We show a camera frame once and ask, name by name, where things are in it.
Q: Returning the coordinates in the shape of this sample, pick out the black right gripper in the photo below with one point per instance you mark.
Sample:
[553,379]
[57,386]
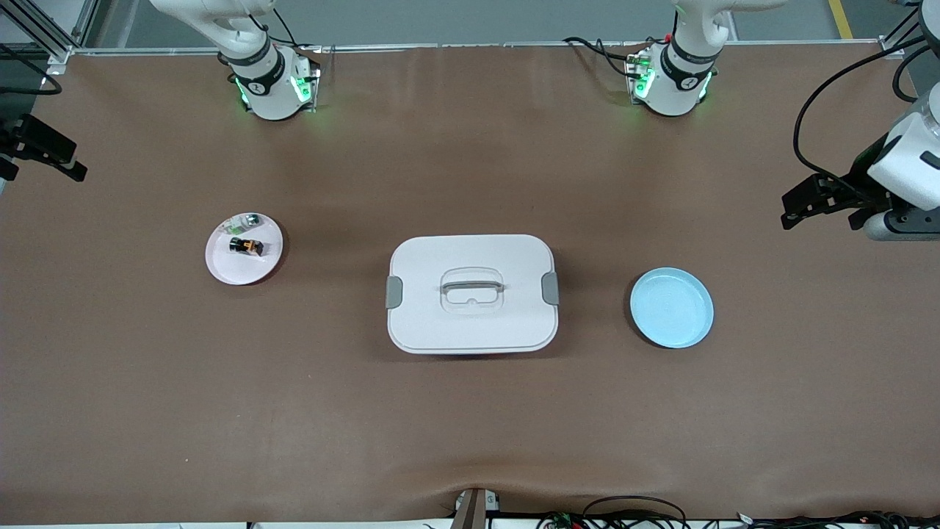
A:
[31,139]

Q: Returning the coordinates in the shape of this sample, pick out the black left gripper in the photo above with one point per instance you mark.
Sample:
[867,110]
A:
[856,178]

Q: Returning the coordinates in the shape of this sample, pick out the orange and black switch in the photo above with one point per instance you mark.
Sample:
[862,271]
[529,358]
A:
[246,246]

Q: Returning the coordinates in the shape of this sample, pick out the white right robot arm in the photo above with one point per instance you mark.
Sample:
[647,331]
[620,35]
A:
[272,95]

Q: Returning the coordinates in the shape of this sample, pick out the white lidded storage box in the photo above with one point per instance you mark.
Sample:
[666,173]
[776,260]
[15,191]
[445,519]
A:
[470,323]

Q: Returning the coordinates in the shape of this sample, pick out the light blue round plate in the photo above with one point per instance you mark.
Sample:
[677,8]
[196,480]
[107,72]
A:
[672,312]

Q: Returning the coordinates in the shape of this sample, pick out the pink round plate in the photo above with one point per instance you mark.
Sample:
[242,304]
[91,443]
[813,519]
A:
[235,268]

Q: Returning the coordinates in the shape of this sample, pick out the brown table mat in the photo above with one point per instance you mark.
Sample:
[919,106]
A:
[470,169]

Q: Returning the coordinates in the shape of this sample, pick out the aluminium frame post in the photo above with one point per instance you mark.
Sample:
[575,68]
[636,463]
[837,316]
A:
[59,51]

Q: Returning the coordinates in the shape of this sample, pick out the aluminium corner frame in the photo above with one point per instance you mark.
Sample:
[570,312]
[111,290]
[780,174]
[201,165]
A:
[892,48]

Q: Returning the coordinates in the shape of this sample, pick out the green and clear switch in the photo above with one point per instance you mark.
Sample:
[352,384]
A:
[242,222]

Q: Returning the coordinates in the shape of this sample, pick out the silver table edge rail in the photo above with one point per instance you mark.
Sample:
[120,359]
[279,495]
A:
[477,46]

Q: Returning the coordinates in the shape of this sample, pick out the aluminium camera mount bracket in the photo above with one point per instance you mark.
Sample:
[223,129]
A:
[471,510]

